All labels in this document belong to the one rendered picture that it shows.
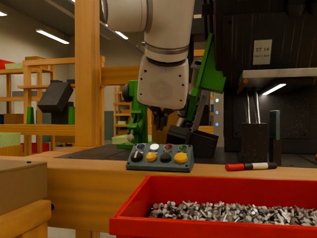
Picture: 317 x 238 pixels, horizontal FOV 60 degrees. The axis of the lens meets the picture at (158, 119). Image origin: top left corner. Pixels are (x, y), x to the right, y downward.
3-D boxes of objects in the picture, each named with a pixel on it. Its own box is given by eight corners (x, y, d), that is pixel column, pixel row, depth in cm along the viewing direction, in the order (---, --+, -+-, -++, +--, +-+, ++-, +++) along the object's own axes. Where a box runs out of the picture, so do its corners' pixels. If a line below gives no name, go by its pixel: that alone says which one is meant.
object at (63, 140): (75, 147, 911) (74, 133, 910) (53, 146, 928) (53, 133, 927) (91, 143, 1028) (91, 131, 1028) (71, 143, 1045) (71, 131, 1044)
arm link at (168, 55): (137, 45, 48) (137, 61, 50) (187, 52, 47) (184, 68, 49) (147, 30, 55) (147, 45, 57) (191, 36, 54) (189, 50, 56)
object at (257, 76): (321, 81, 59) (321, 67, 59) (242, 83, 62) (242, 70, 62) (282, 95, 97) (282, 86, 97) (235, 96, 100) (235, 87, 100)
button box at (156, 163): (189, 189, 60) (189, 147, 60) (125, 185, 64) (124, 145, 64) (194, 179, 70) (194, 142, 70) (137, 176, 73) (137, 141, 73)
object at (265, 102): (318, 154, 90) (319, 50, 89) (223, 151, 97) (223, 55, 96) (302, 148, 108) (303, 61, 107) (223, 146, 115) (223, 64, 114)
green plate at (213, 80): (218, 108, 81) (237, 37, 79) (191, 101, 83) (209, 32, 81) (218, 108, 92) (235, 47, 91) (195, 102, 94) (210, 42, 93)
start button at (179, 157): (186, 164, 61) (186, 160, 61) (173, 163, 62) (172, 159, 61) (187, 155, 63) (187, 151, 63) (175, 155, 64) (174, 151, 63)
